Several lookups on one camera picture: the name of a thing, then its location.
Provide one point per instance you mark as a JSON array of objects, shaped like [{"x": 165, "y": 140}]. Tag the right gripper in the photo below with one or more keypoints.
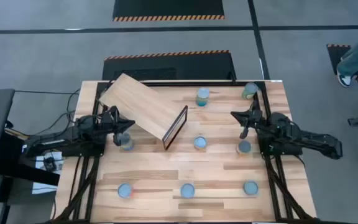
[{"x": 255, "y": 119}]

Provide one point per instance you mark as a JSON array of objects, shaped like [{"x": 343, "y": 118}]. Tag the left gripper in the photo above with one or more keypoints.
[{"x": 109, "y": 123}]

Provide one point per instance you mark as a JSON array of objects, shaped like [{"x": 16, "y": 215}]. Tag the cherries label can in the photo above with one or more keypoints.
[{"x": 128, "y": 143}]

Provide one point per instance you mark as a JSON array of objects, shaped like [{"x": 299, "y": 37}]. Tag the spicy black beans can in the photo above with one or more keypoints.
[{"x": 244, "y": 147}]

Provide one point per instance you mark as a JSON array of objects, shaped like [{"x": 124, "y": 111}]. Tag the pink and teal label can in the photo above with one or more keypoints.
[{"x": 202, "y": 95}]

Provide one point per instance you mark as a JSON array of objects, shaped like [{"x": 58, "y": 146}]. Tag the berries label can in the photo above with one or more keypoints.
[{"x": 125, "y": 190}]

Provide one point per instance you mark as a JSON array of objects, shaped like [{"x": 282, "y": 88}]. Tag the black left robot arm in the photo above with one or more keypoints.
[{"x": 57, "y": 140}]

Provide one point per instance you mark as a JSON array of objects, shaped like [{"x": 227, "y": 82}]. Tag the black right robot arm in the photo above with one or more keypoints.
[{"x": 306, "y": 140}]

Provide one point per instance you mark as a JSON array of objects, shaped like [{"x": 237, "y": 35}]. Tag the green label can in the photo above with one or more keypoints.
[{"x": 250, "y": 89}]

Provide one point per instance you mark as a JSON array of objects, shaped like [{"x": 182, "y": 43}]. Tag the tan label can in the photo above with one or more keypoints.
[{"x": 200, "y": 142}]

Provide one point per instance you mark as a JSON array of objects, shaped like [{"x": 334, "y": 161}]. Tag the black hazard-striped floor mat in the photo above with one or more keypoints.
[
  {"x": 197, "y": 67},
  {"x": 166, "y": 7},
  {"x": 332, "y": 59}
]

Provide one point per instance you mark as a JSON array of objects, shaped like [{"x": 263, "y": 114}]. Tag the grey lid tin can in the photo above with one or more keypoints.
[{"x": 250, "y": 188}]

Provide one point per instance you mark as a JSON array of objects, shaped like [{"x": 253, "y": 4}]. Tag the small black device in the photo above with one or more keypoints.
[{"x": 50, "y": 163}]

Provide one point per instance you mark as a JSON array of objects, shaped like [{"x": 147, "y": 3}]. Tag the mixed vegetables label can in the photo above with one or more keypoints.
[{"x": 187, "y": 190}]

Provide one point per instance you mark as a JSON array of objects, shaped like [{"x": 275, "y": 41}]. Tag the white paper sheet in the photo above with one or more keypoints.
[{"x": 43, "y": 188}]

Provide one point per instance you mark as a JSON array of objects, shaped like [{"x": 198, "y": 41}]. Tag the black stand base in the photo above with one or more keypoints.
[{"x": 17, "y": 168}]

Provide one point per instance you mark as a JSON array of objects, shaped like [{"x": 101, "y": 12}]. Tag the wooden shelf black metal frame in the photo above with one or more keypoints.
[{"x": 141, "y": 105}]

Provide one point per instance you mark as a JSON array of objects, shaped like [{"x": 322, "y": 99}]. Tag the black metal table frame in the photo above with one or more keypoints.
[{"x": 182, "y": 83}]

